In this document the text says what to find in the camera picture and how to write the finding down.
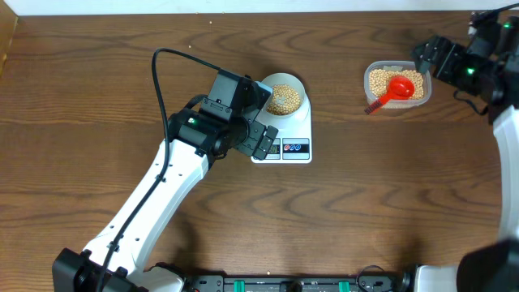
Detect soybeans in container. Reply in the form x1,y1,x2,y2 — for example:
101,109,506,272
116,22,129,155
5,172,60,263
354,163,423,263
368,69,424,100

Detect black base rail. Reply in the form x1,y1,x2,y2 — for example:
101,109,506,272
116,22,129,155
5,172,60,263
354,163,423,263
181,265,414,292

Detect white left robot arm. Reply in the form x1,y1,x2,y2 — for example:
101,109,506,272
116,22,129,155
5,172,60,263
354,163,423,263
52,95,277,291

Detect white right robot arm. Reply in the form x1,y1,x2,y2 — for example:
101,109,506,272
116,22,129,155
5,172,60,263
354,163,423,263
404,9,518,292

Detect white digital kitchen scale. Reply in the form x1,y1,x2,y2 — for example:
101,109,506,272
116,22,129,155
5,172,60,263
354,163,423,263
251,92,313,164

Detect grey plastic bowl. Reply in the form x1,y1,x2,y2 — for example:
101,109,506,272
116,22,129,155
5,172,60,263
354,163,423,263
262,73,305,117

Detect soybeans in bowl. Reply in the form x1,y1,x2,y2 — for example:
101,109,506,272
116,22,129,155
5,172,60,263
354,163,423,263
267,84,302,116

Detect red plastic scoop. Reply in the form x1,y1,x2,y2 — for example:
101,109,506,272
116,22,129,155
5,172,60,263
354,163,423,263
364,75,415,115

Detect clear plastic container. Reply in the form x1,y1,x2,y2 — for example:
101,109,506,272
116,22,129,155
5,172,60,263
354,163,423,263
363,61,432,110

